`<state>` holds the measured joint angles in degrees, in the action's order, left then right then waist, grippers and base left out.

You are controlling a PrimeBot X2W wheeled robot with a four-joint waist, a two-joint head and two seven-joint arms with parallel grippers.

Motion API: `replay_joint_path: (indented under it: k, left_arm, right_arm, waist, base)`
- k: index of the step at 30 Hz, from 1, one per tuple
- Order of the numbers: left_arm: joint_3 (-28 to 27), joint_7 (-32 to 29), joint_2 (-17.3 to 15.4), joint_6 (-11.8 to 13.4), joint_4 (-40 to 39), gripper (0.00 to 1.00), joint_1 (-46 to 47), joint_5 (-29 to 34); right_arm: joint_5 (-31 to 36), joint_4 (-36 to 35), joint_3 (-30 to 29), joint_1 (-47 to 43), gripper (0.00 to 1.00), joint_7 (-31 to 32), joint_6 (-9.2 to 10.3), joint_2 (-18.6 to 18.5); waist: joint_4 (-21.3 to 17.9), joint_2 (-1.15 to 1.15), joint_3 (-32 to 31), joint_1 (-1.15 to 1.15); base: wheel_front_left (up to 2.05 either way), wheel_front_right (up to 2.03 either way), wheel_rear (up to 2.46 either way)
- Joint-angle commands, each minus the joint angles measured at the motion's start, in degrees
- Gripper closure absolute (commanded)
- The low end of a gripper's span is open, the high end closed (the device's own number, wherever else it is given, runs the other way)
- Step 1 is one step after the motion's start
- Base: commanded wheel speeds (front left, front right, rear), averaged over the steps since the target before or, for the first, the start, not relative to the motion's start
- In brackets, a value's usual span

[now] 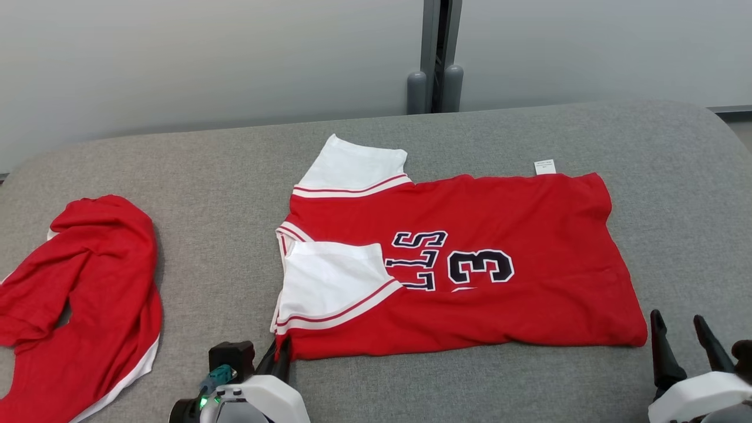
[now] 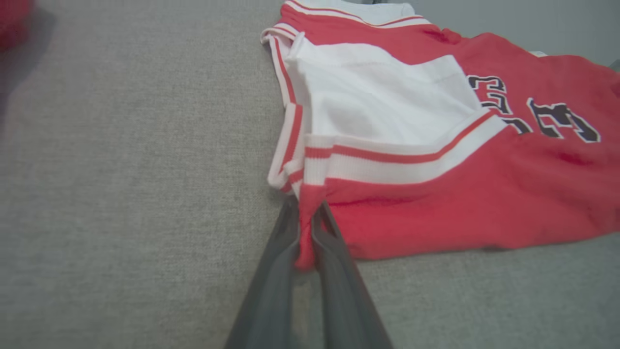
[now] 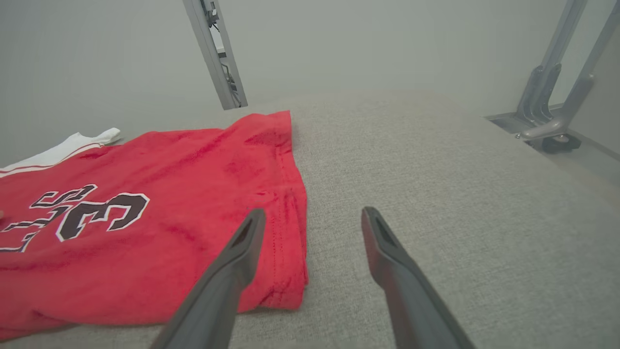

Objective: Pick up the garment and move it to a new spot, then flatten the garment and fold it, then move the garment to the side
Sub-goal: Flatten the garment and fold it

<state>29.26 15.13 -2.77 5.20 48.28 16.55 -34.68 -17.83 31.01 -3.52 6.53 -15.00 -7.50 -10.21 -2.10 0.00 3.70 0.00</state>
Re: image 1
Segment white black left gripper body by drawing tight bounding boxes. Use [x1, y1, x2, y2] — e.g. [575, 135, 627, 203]
[232, 375, 311, 423]

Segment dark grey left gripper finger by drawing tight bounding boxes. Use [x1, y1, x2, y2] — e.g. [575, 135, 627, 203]
[273, 335, 293, 382]
[256, 342, 278, 377]

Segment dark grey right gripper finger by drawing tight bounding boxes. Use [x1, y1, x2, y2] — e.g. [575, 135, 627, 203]
[650, 310, 687, 391]
[693, 315, 735, 374]

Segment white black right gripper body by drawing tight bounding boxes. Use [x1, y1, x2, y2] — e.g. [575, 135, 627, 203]
[648, 371, 752, 423]

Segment red shorts with white trim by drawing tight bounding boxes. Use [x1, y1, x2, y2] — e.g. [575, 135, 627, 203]
[0, 195, 163, 423]

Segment red white basketball jersey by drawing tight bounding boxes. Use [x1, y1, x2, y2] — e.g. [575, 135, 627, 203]
[270, 134, 648, 361]

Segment left cable with teal connector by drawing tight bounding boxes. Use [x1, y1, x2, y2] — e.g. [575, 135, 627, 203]
[199, 364, 234, 395]

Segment grey partition post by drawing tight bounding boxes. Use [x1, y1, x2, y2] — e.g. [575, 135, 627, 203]
[407, 0, 465, 115]

